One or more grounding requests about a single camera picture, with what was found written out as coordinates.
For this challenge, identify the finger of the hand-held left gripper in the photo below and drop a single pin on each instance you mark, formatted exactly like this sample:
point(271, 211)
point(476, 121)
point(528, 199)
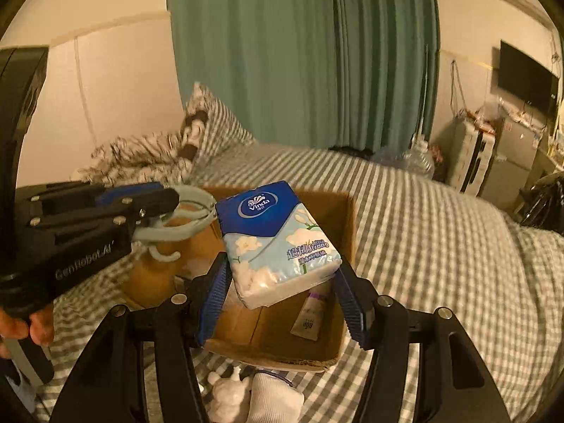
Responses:
point(152, 205)
point(127, 191)

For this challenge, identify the person's left hand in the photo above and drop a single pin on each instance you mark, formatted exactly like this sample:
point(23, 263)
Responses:
point(37, 326)

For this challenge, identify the checked pillow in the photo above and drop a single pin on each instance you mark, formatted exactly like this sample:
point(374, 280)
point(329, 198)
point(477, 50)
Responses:
point(218, 127)

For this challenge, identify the black chair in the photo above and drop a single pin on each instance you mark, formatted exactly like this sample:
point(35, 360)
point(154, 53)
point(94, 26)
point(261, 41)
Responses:
point(544, 202)

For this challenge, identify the pale grey plastic hanger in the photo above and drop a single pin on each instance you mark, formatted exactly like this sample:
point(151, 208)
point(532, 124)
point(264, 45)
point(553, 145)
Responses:
point(194, 224)

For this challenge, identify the checked bed sheet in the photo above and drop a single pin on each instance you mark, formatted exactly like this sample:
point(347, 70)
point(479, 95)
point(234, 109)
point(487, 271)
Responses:
point(440, 251)

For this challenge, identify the striped blanket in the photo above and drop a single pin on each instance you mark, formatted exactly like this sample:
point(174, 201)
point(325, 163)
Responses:
point(141, 154)

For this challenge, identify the white knitted sock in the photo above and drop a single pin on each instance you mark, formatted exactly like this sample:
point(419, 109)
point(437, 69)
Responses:
point(273, 401)

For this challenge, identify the blue floral tissue pack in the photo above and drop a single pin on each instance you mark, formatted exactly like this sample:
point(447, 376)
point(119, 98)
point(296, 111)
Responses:
point(273, 246)

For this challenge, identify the grey suitcase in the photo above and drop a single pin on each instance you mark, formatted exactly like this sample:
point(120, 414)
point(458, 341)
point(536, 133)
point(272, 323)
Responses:
point(471, 158)

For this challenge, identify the white plush toy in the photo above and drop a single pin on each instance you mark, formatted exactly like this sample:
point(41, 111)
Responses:
point(229, 398)

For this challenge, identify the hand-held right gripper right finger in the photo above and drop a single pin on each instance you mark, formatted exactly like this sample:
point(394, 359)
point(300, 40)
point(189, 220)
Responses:
point(352, 313)

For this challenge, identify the white cosmetic tube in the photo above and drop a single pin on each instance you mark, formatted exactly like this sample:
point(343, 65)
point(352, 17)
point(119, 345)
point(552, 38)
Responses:
point(308, 317)

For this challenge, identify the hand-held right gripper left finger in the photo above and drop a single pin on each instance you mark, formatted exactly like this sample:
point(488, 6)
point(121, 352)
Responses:
point(213, 302)

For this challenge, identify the green curtain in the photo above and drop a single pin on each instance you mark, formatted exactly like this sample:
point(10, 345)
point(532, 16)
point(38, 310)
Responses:
point(299, 53)

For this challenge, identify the brown cardboard box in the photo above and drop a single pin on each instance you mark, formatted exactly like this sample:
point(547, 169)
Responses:
point(273, 339)

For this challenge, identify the grey cabinet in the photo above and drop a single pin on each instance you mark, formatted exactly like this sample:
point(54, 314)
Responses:
point(515, 163)

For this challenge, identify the clear plastic bottle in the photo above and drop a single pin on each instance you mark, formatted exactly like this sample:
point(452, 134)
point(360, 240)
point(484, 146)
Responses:
point(409, 163)

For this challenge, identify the black wall television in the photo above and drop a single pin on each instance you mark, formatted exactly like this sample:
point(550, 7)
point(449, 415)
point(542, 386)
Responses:
point(526, 72)

